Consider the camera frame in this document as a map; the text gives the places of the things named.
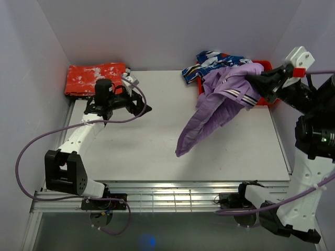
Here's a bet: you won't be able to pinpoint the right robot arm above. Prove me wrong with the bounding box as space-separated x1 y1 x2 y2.
236 66 334 244

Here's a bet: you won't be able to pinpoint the aluminium frame rail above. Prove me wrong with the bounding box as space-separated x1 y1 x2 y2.
21 180 328 251

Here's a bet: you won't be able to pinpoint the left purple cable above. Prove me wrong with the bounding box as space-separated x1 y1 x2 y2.
15 74 147 235

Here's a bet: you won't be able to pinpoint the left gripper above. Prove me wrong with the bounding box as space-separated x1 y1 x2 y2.
108 87 151 118

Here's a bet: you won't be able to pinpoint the blue patterned trousers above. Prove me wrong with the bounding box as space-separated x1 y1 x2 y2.
182 51 253 85

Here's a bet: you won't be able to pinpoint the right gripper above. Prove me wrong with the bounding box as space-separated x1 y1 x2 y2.
245 63 321 113

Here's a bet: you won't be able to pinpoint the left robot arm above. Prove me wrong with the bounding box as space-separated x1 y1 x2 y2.
44 74 152 209

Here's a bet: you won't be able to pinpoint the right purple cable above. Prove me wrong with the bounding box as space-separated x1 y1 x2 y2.
216 70 335 229

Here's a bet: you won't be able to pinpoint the purple trousers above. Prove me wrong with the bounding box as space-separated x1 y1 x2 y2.
175 63 264 157

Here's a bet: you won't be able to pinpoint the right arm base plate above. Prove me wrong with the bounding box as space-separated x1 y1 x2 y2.
214 193 252 209

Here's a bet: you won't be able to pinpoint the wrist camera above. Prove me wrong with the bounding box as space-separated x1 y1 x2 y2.
283 46 315 78
122 73 139 85

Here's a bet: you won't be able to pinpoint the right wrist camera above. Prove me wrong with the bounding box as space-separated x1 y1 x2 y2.
283 46 315 78

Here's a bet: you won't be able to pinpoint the purple cable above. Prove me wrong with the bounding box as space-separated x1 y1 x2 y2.
15 74 147 235
216 70 335 229

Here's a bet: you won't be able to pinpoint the red plastic bin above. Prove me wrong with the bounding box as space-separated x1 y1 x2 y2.
196 60 273 106

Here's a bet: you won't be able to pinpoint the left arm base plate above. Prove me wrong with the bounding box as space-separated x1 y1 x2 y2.
81 193 127 211

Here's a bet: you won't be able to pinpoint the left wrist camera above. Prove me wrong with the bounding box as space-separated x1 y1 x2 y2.
122 73 139 85

